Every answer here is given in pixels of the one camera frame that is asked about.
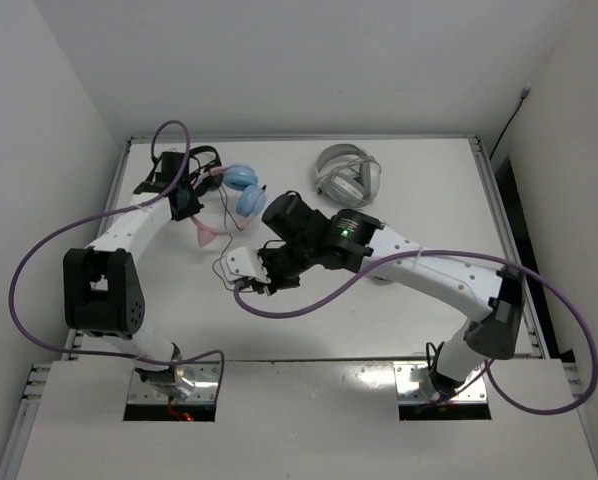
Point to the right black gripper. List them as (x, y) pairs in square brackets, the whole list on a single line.
[(276, 283)]

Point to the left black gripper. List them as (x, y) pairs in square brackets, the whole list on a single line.
[(192, 208)]

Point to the pink blue cat-ear headphones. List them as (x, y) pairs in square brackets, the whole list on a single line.
[(251, 202)]

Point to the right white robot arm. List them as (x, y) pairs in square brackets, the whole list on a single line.
[(491, 300)]

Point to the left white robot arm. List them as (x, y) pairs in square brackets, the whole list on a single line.
[(103, 297)]

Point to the black Panasonic headphones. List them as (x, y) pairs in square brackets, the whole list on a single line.
[(203, 159)]

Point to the white grey headphones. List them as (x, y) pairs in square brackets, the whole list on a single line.
[(348, 175)]

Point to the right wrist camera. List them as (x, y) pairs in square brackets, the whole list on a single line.
[(243, 263)]

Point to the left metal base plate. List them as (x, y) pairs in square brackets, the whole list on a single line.
[(192, 384)]

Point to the metal base plate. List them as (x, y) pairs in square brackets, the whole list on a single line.
[(414, 388), (192, 384)]

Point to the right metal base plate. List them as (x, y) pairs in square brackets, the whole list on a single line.
[(414, 388)]

